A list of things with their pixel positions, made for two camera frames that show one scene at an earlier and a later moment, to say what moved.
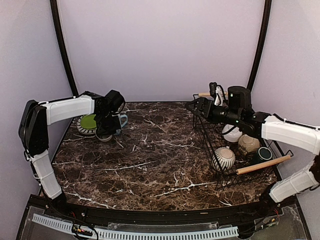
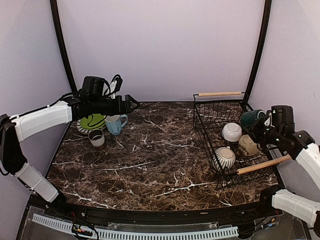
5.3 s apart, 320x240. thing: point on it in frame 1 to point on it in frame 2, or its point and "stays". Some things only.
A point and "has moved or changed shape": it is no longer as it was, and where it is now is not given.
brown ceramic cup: x=102 y=136 has moved or changed shape
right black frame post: x=259 y=60 stays
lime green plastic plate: x=87 y=122 stays
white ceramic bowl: x=233 y=136 stays
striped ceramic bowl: x=226 y=158 stays
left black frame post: x=64 y=50 stays
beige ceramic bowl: x=247 y=144 stays
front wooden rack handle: x=248 y=169 stays
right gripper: x=202 y=102 to x=254 y=131
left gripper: x=116 y=126 to x=120 y=110
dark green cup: x=263 y=154 has moved or changed shape
